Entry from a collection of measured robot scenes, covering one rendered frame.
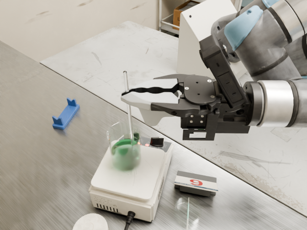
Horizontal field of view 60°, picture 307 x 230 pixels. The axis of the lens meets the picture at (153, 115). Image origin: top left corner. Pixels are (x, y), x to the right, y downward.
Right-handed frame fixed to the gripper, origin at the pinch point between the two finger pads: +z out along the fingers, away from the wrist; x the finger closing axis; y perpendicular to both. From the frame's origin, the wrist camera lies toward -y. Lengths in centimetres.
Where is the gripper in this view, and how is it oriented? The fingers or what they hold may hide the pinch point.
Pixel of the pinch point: (129, 92)
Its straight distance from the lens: 42.3
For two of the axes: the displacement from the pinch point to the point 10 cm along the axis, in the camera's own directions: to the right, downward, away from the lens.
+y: 0.2, 7.4, 6.7
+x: 0.4, -6.7, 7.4
